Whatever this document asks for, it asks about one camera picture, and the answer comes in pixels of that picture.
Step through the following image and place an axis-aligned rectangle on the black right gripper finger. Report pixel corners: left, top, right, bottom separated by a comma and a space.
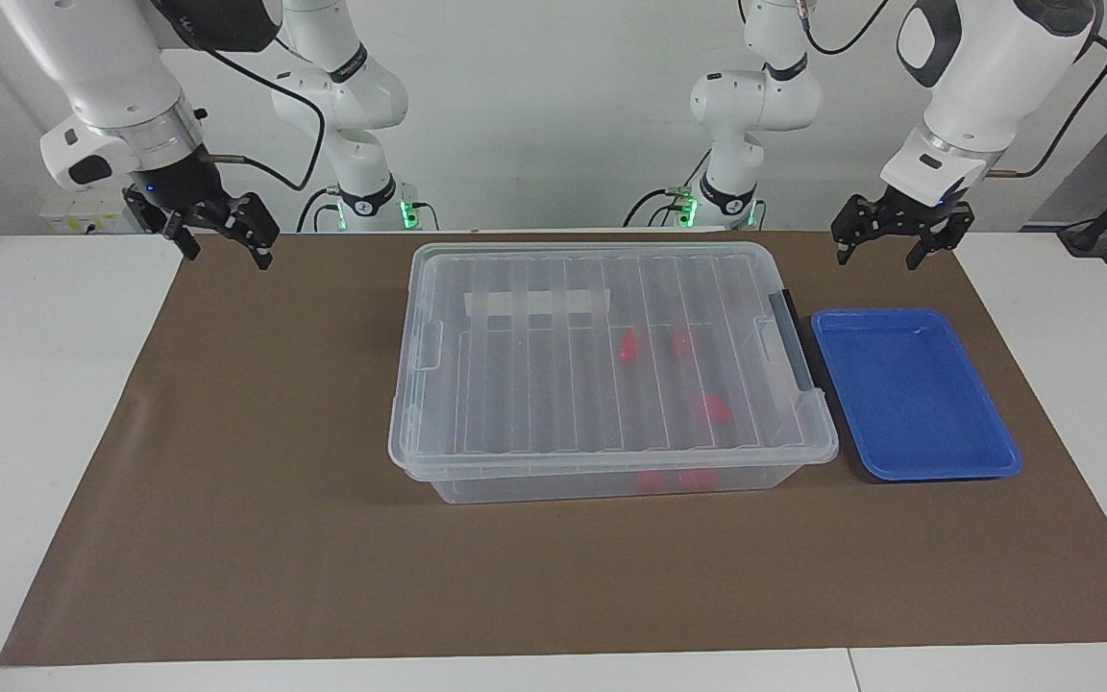
123, 186, 202, 261
200, 192, 282, 271

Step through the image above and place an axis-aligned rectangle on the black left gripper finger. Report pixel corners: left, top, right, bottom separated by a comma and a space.
904, 202, 976, 271
830, 195, 891, 265

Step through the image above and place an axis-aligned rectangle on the clear ribbed plastic lid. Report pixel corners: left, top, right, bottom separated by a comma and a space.
387, 240, 841, 482

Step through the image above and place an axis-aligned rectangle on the white box with yellow label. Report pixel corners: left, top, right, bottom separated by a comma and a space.
39, 188, 147, 235

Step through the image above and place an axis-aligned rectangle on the blue plastic tray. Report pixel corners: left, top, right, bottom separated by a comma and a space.
810, 308, 1024, 482

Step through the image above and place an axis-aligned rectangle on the clear plastic storage box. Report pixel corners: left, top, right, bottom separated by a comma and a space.
389, 242, 840, 507

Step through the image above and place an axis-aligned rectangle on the brown table mat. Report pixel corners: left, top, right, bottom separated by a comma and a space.
0, 231, 1107, 667

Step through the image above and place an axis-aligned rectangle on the black base cable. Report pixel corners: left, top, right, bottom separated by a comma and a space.
295, 185, 339, 234
622, 148, 714, 230

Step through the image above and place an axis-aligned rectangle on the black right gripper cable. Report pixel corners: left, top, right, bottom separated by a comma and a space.
196, 43, 328, 191

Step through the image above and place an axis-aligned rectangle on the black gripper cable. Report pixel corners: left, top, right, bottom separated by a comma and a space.
196, 43, 328, 191
799, 0, 1107, 181

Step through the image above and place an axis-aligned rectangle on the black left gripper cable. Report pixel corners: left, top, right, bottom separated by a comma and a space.
799, 0, 1107, 181

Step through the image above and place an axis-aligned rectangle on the black box handle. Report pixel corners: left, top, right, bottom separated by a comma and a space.
770, 288, 829, 394

